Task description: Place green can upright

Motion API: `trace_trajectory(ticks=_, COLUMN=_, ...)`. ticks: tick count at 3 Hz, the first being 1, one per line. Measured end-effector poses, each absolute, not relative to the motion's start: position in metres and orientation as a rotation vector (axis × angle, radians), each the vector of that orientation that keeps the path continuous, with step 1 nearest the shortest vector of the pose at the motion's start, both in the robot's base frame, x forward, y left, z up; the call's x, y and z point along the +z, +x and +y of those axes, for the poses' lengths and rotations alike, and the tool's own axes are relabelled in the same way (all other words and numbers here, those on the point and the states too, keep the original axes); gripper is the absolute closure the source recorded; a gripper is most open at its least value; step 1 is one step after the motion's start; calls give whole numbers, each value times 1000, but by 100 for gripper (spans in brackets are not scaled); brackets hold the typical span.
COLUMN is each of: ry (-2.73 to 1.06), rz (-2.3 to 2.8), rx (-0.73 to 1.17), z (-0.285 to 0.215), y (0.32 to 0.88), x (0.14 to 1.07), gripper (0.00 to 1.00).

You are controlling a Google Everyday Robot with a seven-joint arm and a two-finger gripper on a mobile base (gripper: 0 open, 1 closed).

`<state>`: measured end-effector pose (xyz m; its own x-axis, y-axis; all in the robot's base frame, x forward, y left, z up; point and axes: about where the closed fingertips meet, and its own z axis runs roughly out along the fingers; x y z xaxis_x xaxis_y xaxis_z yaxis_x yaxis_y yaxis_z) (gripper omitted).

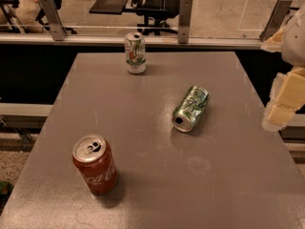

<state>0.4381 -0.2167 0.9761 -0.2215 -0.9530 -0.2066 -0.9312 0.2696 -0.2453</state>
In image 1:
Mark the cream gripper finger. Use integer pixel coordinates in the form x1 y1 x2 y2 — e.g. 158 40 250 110
261 28 285 52
261 67 305 132

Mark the green soda can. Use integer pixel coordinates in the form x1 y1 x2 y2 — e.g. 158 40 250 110
172 86 210 133

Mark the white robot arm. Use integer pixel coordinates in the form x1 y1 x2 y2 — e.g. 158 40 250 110
261 5 305 132

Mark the white green upright can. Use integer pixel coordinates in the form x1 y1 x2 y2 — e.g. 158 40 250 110
124 31 146 74

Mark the red Coca-Cola can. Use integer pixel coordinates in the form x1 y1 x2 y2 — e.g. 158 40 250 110
72 135 118 195

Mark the black office chair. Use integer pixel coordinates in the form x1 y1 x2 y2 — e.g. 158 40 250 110
89 0 182 35

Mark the seated person in background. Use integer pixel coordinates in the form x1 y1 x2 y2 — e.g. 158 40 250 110
0 0 63 34

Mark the metal glass railing frame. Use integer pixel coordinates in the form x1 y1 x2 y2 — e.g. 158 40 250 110
1 0 292 50

